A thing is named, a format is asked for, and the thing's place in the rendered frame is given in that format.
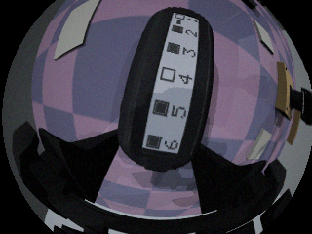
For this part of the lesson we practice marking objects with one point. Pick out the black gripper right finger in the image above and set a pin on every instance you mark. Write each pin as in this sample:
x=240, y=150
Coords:
x=217, y=178

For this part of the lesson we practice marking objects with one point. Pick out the dark grey controller unit with green rocker switches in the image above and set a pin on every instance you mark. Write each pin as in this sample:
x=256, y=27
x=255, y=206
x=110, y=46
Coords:
x=168, y=91

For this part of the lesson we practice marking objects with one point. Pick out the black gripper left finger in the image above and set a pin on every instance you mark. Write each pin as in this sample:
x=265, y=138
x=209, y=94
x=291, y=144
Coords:
x=87, y=160

